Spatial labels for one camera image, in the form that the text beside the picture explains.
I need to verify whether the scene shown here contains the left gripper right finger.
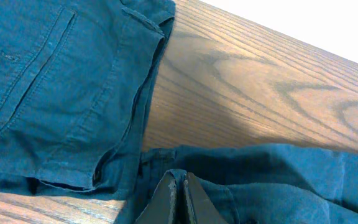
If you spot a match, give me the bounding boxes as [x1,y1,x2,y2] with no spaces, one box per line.
[183,172,227,224]

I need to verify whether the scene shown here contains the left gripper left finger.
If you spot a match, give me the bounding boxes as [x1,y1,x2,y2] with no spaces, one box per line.
[135,173,178,224]

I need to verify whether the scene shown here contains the dark blue shorts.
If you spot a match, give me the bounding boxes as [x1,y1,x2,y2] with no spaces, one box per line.
[0,0,358,223]

